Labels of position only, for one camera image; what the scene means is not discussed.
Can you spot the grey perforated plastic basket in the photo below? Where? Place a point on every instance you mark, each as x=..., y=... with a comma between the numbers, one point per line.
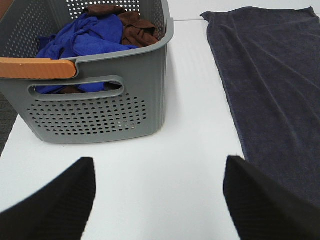
x=83, y=99

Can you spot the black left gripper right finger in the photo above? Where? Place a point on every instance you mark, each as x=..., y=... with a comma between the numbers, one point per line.
x=261, y=209

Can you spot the brown towel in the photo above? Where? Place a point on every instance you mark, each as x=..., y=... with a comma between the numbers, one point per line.
x=136, y=31

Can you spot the blue towel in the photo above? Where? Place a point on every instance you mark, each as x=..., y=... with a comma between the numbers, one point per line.
x=87, y=35

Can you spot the dark grey towel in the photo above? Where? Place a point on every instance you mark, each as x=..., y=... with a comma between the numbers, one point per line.
x=269, y=64

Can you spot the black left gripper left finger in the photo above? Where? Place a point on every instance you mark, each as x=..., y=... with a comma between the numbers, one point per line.
x=58, y=211

